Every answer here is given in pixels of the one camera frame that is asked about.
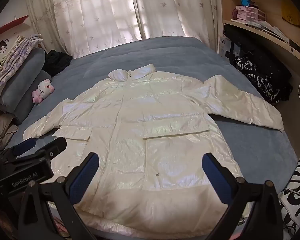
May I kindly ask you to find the pile of papers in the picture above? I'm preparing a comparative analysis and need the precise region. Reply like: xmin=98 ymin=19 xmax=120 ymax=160
xmin=244 ymin=20 xmax=290 ymax=43

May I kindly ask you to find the white floral sheer curtain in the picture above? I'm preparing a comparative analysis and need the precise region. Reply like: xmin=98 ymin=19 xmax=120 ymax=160
xmin=27 ymin=0 xmax=143 ymax=58
xmin=132 ymin=0 xmax=222 ymax=48

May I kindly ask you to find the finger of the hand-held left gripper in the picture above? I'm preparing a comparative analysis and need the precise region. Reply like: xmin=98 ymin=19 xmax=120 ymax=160
xmin=12 ymin=138 xmax=37 ymax=156
xmin=43 ymin=137 xmax=67 ymax=159

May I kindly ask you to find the red wall shelf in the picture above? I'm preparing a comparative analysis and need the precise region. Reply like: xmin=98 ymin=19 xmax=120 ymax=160
xmin=0 ymin=15 xmax=29 ymax=42

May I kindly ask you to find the cartoon face wall sticker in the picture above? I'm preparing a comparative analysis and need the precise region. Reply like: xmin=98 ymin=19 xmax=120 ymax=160
xmin=0 ymin=39 xmax=12 ymax=54

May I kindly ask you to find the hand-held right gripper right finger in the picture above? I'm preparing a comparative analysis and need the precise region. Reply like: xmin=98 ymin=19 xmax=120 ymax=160
xmin=201 ymin=152 xmax=284 ymax=240

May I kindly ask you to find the blue-grey pillow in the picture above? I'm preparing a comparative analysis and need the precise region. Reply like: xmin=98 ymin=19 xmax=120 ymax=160
xmin=1 ymin=47 xmax=46 ymax=105
xmin=0 ymin=70 xmax=52 ymax=125

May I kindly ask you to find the beige crumpled cloth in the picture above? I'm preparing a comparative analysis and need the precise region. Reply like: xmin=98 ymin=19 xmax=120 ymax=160
xmin=0 ymin=113 xmax=19 ymax=151

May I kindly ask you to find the yellow round card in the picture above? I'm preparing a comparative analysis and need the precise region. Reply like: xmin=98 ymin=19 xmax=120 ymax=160
xmin=282 ymin=0 xmax=300 ymax=28

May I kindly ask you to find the black and white patterned garment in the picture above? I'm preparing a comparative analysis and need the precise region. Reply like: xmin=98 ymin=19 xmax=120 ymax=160
xmin=233 ymin=56 xmax=281 ymax=103

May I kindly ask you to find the black and white printed cloth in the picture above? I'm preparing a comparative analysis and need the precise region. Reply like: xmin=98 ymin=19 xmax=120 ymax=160
xmin=278 ymin=157 xmax=300 ymax=236

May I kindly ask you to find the stack of pink boxes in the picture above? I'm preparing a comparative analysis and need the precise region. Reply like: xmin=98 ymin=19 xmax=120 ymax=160
xmin=236 ymin=5 xmax=266 ymax=22

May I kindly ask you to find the white shiny pillow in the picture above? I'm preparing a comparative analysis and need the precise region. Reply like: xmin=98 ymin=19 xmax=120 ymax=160
xmin=22 ymin=64 xmax=284 ymax=230

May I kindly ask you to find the folded purple floral quilt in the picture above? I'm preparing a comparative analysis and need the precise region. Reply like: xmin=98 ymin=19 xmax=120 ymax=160
xmin=0 ymin=33 xmax=44 ymax=91

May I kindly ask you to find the pink and white cat plush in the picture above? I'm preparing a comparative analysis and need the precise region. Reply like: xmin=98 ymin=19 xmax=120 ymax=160
xmin=31 ymin=78 xmax=55 ymax=104

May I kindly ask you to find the blue-grey fleece bed blanket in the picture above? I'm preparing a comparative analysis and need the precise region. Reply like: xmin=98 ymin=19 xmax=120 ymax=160
xmin=0 ymin=36 xmax=299 ymax=233

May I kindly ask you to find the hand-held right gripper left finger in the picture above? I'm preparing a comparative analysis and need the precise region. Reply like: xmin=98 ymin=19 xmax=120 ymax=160
xmin=17 ymin=152 xmax=100 ymax=240

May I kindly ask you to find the black clothes pile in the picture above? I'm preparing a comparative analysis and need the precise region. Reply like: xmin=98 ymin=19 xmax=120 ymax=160
xmin=41 ymin=50 xmax=73 ymax=77

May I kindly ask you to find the white printed carton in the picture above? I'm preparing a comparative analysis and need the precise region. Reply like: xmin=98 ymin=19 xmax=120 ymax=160
xmin=218 ymin=36 xmax=232 ymax=58

